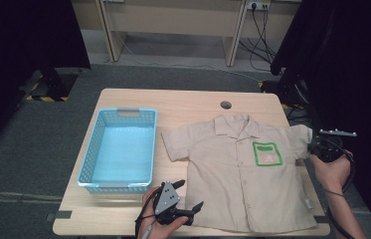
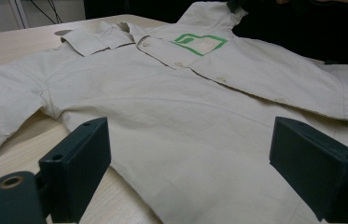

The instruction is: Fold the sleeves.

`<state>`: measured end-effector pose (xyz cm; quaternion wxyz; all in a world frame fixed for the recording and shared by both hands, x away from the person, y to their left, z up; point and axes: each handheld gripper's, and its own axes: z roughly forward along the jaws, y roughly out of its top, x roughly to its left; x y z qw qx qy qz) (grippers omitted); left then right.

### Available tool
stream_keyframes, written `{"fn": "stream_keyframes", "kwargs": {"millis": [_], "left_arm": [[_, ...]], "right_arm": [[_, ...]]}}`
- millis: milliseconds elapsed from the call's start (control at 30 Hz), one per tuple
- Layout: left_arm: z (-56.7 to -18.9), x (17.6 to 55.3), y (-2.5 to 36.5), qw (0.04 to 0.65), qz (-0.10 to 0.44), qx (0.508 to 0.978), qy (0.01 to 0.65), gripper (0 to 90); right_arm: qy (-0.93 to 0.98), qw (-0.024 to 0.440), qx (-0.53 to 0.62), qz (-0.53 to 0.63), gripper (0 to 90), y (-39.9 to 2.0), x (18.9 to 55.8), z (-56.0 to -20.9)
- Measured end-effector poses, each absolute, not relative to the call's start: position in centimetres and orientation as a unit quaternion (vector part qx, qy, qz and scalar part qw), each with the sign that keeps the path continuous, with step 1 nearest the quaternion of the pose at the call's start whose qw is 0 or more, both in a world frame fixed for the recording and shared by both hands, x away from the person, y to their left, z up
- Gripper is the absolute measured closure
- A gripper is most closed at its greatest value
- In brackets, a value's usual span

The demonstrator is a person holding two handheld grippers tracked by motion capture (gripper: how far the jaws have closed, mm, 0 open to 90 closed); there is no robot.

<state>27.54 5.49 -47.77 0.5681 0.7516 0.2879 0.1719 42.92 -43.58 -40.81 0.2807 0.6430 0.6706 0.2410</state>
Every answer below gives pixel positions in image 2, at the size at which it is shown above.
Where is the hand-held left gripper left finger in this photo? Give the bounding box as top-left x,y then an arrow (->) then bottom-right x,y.
38,117 -> 112,224

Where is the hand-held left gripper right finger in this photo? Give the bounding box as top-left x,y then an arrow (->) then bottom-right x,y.
269,116 -> 348,222

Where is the beige short-sleeved shirt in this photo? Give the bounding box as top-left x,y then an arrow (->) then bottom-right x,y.
0,0 -> 348,224

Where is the black power cable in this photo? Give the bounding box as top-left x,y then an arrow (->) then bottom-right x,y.
30,0 -> 56,25
46,0 -> 64,24

